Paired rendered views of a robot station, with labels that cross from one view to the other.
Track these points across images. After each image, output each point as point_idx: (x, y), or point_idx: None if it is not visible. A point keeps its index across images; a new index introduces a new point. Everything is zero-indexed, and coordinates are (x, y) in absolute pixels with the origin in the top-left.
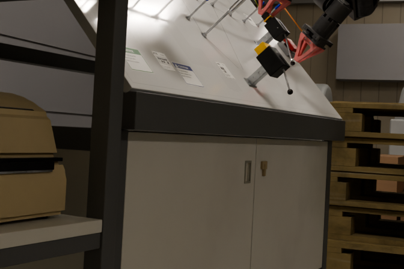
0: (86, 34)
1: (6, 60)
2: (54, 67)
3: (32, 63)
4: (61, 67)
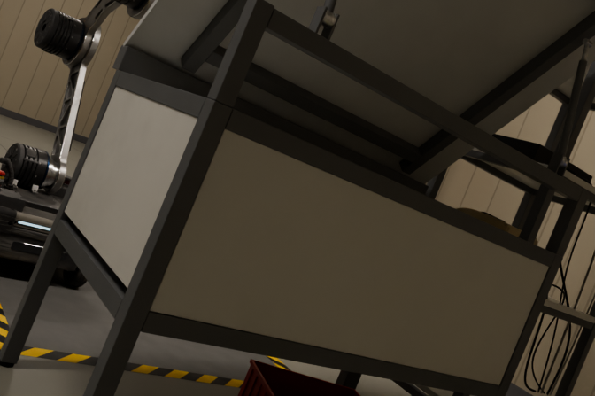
0: (451, 164)
1: (514, 166)
2: (470, 144)
3: (491, 156)
4: (464, 141)
